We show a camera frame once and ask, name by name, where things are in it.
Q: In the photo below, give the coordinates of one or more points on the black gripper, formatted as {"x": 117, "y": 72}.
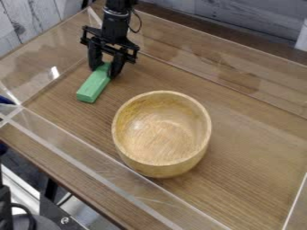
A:
{"x": 109, "y": 39}

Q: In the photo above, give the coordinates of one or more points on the black metal mount plate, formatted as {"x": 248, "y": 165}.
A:
{"x": 58, "y": 216}

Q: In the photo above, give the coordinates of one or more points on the brown wooden bowl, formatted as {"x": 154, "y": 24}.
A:
{"x": 162, "y": 129}

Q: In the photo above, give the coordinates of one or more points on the clear acrylic front wall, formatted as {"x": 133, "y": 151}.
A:
{"x": 124, "y": 195}

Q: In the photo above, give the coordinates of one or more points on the green rectangular block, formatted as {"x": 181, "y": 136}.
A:
{"x": 90, "y": 90}

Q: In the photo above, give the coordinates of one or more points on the clear acrylic corner bracket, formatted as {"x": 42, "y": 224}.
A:
{"x": 94, "y": 18}

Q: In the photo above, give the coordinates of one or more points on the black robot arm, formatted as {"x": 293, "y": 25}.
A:
{"x": 120, "y": 5}

